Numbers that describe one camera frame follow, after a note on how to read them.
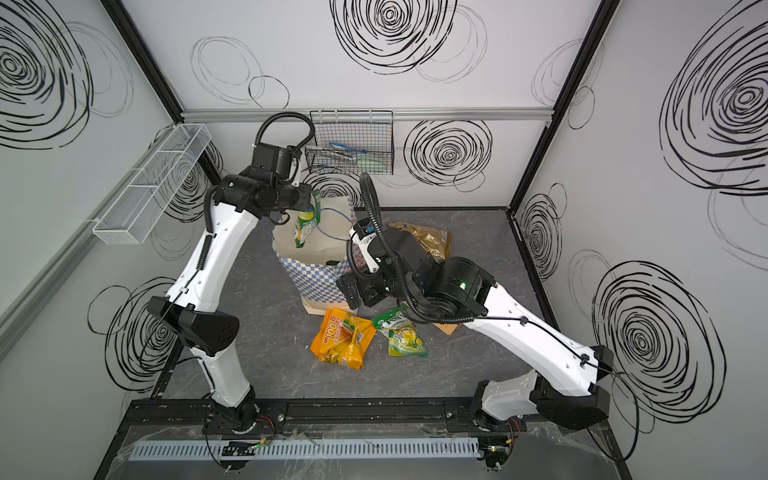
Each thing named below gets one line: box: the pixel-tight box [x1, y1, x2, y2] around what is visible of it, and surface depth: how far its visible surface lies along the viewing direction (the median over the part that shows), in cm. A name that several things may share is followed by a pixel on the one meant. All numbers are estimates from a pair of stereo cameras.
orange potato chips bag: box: [432, 323, 458, 336], surface depth 86 cm
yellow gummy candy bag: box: [310, 308, 377, 370], surface depth 82 cm
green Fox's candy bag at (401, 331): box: [372, 304, 428, 358], surface depth 84 cm
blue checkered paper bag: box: [272, 197, 352, 315], surface depth 80 cm
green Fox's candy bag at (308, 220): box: [294, 189, 321, 248], surface depth 84 cm
